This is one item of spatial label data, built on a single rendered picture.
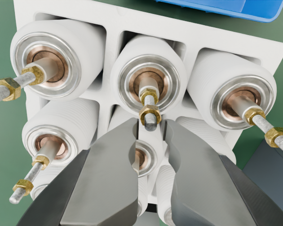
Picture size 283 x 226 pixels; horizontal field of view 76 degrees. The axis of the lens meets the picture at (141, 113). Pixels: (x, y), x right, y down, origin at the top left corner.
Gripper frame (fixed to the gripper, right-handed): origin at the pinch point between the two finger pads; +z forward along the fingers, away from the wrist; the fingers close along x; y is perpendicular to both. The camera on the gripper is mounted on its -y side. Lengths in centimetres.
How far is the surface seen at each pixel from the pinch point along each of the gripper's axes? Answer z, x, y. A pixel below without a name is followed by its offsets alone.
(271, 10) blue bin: 24.3, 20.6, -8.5
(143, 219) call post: 16.5, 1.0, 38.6
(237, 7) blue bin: 34.3, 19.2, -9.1
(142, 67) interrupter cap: 9.2, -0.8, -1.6
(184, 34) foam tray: 16.7, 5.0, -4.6
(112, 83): 9.9, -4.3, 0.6
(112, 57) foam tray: 16.7, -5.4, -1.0
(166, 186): 13.2, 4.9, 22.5
